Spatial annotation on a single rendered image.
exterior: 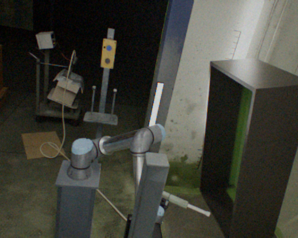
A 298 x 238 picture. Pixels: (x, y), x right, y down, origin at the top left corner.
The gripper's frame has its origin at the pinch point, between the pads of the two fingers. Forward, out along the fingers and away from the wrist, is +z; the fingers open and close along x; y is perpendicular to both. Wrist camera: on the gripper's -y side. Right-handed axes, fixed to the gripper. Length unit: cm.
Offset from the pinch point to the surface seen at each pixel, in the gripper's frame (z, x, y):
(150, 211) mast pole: -125, 5, -98
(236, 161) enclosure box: 51, 49, -25
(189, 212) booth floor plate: 53, 26, 50
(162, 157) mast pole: -122, 4, -111
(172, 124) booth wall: 75, -18, -30
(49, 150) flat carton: 77, -161, 59
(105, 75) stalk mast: 64, -94, -63
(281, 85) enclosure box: -18, 43, -114
